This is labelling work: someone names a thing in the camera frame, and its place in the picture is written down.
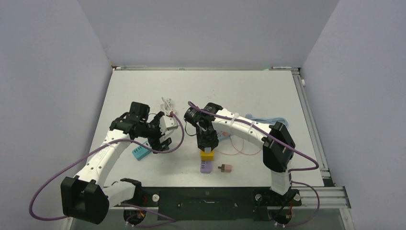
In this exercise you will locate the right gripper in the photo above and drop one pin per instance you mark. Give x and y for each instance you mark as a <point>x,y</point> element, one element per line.
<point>204,143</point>

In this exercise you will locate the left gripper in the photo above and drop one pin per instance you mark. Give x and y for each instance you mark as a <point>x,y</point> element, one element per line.
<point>155,143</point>

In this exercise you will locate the light blue power strip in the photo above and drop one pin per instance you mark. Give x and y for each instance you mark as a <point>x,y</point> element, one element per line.
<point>221,135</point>

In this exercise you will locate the yellow cube socket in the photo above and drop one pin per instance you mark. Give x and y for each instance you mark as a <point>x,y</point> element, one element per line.
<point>207,156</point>

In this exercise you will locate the teal power strip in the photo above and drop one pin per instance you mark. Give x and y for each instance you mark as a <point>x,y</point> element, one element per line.
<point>140,152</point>

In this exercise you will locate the purple power strip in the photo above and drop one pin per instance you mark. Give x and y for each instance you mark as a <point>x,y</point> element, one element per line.
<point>206,167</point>

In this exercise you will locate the brown wall charger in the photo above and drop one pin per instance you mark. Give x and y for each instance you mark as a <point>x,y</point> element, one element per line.
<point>225,168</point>

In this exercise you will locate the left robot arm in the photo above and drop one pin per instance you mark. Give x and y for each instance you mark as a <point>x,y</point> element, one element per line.
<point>84,196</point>

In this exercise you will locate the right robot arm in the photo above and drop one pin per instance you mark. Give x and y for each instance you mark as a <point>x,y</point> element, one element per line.
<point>274,141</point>

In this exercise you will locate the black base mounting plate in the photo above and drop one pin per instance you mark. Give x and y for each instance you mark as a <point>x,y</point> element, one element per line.
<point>216,203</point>

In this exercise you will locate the aluminium right frame rail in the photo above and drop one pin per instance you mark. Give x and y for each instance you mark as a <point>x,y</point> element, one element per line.
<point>311,125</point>

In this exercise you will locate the aluminium frame rail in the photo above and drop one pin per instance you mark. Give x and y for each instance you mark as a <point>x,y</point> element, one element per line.
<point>323,197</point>
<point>311,125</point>

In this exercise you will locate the aluminium front frame rail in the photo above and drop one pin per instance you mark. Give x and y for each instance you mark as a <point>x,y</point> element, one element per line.
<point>323,197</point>

